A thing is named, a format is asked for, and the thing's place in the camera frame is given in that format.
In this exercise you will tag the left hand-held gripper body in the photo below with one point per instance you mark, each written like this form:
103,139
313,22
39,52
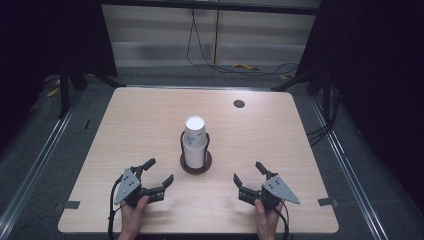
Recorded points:
128,186

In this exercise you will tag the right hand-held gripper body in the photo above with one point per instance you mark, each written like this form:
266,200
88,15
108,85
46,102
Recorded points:
280,190

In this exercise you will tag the white floral paper cup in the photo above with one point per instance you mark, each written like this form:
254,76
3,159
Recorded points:
195,131

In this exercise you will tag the person's left hand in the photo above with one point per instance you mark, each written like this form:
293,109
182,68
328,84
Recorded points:
131,216

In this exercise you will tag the person's right hand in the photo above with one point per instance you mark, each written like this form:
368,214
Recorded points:
266,220

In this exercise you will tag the grey tape piece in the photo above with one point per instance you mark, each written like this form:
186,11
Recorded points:
68,205
327,201

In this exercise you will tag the dark round table grommet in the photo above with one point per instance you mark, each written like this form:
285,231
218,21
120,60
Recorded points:
239,103

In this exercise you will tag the black metal stand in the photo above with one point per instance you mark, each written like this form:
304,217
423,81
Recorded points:
64,93
326,100

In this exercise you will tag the yellow tape strip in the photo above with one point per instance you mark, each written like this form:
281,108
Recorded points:
52,92
246,66
285,77

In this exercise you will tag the dark curtain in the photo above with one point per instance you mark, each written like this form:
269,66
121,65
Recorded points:
380,83
40,40

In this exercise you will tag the black overhead beam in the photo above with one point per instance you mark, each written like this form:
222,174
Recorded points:
213,6

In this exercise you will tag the metal floor rail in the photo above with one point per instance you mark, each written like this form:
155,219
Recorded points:
36,166
346,166

